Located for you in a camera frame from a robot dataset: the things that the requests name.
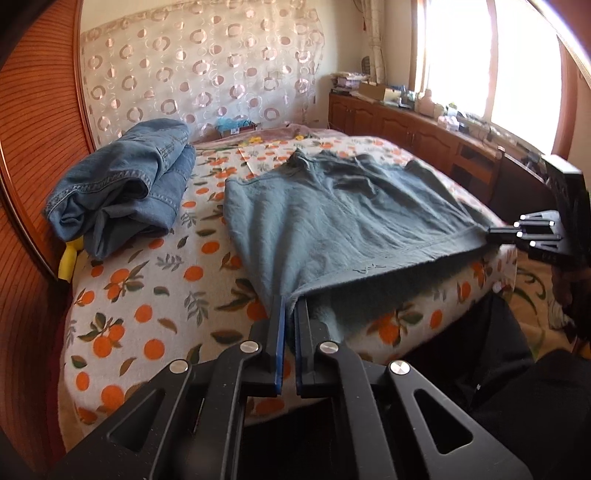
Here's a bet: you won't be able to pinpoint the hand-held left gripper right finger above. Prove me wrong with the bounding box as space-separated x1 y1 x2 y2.
294 298 534 480

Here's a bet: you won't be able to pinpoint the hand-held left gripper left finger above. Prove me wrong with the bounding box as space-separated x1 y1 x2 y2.
60 295 287 480

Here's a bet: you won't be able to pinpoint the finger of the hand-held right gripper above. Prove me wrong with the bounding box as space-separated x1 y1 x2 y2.
512 210 560 232
487 227 563 260

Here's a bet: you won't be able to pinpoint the grey-blue t-shirt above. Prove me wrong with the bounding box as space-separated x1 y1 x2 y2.
223 148 491 342

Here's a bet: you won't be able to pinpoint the orange fruit print bed sheet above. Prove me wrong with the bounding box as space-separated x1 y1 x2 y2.
62 135 518 428

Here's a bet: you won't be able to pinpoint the window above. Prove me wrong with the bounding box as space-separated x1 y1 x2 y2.
411 0 573 158

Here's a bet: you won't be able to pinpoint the person's dark clothing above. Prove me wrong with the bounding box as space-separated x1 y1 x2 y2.
406 291 591 480

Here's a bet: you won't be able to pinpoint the wooden sideboard cabinet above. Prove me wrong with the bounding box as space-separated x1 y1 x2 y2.
328 90 555 213

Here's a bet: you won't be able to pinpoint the open cardboard box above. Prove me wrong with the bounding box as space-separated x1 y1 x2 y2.
358 82 402 103

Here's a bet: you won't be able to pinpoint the small cardboard box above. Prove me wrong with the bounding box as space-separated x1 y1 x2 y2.
219 122 259 138

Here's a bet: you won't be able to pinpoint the stack of papers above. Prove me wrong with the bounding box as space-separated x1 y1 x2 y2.
333 71 365 90

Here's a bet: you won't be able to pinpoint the folded blue jeans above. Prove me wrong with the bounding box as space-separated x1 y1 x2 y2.
44 119 197 260

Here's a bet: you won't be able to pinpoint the yellow plush toy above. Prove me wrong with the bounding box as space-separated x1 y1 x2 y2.
58 237 86 281

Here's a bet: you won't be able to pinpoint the beige window curtain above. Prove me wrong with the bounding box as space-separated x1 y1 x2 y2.
353 0 386 86

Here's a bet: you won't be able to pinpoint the circle pattern sheer curtain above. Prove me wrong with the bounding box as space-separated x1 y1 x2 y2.
79 0 326 146

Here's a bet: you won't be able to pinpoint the wooden headboard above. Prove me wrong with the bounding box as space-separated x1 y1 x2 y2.
0 0 112 462

